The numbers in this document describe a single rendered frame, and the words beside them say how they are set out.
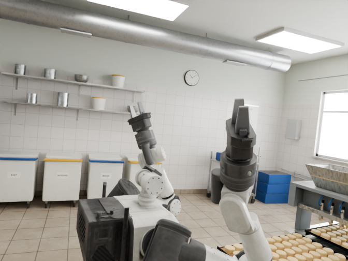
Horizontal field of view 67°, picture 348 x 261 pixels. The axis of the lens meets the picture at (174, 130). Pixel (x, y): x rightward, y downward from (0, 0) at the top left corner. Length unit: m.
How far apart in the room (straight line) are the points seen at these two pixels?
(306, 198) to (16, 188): 3.75
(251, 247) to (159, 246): 0.25
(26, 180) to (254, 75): 4.83
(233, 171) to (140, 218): 0.33
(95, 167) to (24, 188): 1.02
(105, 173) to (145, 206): 3.47
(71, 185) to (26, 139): 1.16
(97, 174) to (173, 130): 1.78
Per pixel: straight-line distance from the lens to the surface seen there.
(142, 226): 0.81
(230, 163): 0.63
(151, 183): 0.86
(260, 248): 0.80
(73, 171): 4.33
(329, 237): 1.92
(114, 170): 4.37
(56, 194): 4.42
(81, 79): 4.64
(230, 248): 1.44
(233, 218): 0.71
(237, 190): 0.68
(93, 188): 4.41
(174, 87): 5.23
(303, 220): 2.14
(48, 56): 4.97
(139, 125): 1.20
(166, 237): 0.72
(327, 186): 1.93
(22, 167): 4.37
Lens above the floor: 1.54
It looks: 3 degrees down
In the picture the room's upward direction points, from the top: 5 degrees clockwise
